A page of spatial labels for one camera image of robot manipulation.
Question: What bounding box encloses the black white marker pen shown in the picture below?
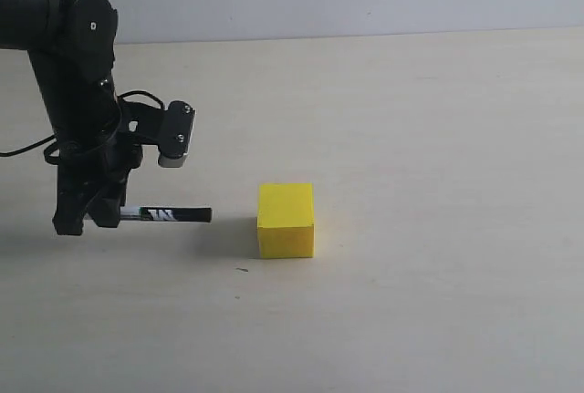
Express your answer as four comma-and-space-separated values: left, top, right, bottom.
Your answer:
120, 206, 213, 223

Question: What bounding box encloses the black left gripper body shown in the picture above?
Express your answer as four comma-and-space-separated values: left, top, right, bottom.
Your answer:
55, 91, 166, 204

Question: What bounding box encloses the yellow cube block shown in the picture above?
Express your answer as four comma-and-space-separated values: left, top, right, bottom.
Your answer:
256, 183, 315, 259

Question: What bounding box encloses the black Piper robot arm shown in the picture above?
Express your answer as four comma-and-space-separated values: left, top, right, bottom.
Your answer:
1, 0, 143, 236

